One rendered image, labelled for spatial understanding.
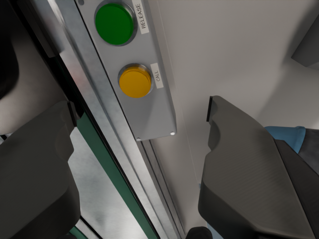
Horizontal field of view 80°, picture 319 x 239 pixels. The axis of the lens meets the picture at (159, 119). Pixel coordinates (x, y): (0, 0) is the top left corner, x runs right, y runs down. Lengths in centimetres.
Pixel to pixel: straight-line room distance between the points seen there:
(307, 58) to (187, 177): 37
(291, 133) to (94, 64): 24
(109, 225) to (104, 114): 45
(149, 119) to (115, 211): 37
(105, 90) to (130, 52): 6
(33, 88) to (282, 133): 31
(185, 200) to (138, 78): 47
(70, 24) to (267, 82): 33
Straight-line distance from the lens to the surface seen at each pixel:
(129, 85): 25
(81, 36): 26
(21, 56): 29
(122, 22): 23
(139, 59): 25
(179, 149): 47
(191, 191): 61
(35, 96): 31
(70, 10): 25
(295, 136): 25
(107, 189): 52
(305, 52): 39
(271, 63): 40
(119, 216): 62
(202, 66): 36
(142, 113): 28
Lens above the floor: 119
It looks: 54 degrees down
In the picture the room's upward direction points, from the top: 178 degrees counter-clockwise
